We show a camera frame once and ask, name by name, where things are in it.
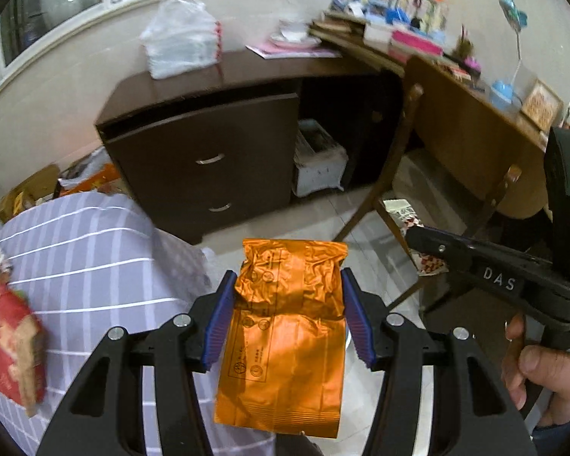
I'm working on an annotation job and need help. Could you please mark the pink papers on cabinet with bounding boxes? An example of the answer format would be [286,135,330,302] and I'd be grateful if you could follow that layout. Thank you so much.
[246,42,342,60]

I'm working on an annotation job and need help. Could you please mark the white plastic bag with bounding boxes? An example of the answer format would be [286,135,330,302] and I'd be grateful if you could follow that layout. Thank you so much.
[140,0,222,80]

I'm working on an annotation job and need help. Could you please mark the purple checked tablecloth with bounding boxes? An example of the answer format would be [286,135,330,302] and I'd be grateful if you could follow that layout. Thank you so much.
[0,191,277,456]

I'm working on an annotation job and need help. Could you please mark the wooden desk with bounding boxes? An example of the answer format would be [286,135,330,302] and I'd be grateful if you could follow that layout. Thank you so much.
[307,18,564,220]

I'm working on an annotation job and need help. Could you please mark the row of books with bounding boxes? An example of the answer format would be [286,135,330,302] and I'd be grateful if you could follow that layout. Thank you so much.
[328,0,449,34]

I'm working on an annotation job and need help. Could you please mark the blue desk lamp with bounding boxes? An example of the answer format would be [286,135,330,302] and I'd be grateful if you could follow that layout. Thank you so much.
[489,0,528,110]

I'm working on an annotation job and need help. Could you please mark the cardboard box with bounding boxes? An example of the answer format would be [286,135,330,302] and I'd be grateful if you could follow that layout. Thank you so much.
[0,164,59,223]

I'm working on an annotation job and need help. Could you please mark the red snack bag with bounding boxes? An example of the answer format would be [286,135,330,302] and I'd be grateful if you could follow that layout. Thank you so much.
[0,247,46,418]

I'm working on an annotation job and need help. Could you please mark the framed picture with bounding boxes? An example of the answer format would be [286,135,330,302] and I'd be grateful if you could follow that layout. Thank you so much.
[521,79,563,133]

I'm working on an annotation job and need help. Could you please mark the orange foil snack bag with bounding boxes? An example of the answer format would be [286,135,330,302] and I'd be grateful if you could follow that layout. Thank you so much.
[214,239,348,439]

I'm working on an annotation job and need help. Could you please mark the dark wooden cabinet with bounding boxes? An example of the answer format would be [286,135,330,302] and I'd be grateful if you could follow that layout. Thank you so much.
[95,51,404,244]

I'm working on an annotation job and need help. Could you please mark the person's right hand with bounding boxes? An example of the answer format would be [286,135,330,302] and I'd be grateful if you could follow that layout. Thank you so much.
[502,313,570,427]

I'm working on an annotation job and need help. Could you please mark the white box under desk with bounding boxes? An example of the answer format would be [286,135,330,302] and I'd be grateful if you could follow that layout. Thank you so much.
[292,119,348,198]

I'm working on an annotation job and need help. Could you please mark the wooden chair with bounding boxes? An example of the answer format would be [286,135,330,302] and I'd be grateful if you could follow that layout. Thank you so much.
[332,82,524,312]

